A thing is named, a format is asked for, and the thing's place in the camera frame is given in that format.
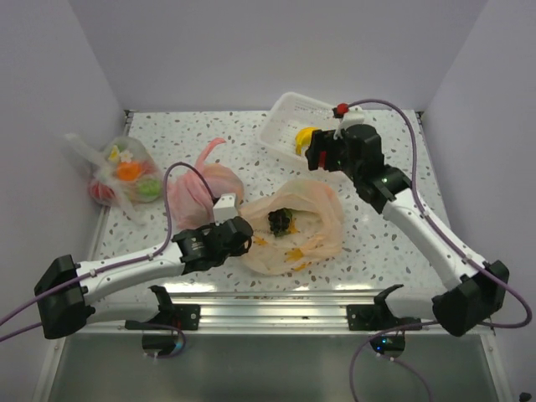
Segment red toy chili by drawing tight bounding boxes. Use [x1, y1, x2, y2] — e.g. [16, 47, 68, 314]
[318, 151, 327, 169]

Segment yellow toy banana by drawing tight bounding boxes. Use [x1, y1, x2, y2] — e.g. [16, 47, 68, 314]
[295, 127, 318, 156]

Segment orange plastic bag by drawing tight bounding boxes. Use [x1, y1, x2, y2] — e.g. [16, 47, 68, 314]
[240, 179, 344, 276]

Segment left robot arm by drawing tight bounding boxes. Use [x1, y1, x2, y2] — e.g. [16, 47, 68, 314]
[34, 216, 253, 339]

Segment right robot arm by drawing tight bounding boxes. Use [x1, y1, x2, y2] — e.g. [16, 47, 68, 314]
[305, 124, 509, 337]

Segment pink plastic bag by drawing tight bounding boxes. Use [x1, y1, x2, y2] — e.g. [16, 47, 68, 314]
[167, 137, 245, 229]

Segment clear plastic bag with fruit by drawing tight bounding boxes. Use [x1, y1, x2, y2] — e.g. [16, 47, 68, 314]
[64, 133, 163, 218]

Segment dark toy grapes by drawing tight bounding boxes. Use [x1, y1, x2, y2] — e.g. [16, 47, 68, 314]
[268, 209, 292, 237]

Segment white plastic basket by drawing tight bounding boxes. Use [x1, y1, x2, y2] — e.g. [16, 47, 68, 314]
[255, 91, 376, 183]

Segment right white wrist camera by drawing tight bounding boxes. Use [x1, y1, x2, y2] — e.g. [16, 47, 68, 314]
[332, 103, 364, 140]

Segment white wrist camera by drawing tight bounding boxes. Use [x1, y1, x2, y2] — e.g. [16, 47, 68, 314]
[213, 193, 239, 225]
[332, 103, 364, 140]

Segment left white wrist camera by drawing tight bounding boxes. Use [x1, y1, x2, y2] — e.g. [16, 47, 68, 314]
[213, 193, 239, 225]

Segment aluminium mounting rail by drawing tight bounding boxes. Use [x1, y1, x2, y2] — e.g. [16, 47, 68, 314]
[54, 288, 495, 336]

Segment left black base bracket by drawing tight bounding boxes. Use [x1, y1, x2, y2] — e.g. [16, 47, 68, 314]
[125, 304, 201, 331]

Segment black base bracket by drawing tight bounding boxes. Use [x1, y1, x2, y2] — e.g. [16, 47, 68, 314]
[346, 304, 421, 332]
[125, 304, 201, 331]

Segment right black base bracket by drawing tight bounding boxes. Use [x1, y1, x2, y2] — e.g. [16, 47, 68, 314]
[346, 304, 421, 332]

